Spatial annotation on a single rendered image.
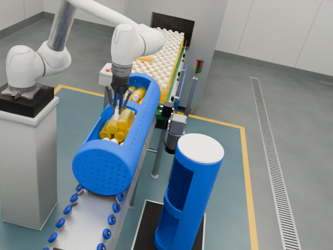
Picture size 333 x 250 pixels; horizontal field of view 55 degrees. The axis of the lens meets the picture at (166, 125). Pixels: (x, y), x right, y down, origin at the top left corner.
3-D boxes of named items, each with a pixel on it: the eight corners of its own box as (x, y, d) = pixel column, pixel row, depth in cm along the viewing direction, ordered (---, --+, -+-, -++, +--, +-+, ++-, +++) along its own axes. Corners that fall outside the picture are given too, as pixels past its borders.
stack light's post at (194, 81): (168, 180, 311) (192, 78, 253) (168, 177, 315) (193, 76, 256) (172, 181, 311) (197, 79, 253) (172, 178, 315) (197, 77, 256)
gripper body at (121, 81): (109, 75, 137) (107, 93, 142) (128, 79, 136) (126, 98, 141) (114, 68, 143) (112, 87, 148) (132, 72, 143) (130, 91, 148)
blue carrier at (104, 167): (69, 187, 154) (72, 140, 139) (118, 103, 228) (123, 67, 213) (127, 202, 154) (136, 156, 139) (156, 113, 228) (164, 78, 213)
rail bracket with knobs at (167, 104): (158, 116, 234) (160, 104, 228) (159, 112, 240) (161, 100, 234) (171, 119, 234) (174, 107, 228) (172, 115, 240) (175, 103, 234)
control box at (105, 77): (98, 84, 238) (99, 71, 232) (106, 74, 255) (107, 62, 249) (111, 87, 238) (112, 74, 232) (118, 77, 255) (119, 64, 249)
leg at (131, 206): (126, 208, 273) (136, 151, 240) (128, 203, 278) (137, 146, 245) (133, 210, 273) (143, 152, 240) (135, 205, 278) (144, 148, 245)
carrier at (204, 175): (171, 220, 252) (145, 240, 232) (195, 129, 205) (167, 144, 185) (199, 243, 238) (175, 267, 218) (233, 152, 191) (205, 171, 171)
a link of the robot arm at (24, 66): (1, 80, 191) (-2, 44, 179) (30, 74, 204) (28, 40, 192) (16, 91, 183) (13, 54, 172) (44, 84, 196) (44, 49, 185)
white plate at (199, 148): (196, 128, 204) (196, 129, 205) (168, 143, 185) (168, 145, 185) (233, 150, 190) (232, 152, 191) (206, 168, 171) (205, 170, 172)
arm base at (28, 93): (-3, 97, 184) (-4, 89, 181) (14, 82, 203) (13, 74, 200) (29, 103, 185) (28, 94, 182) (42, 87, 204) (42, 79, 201)
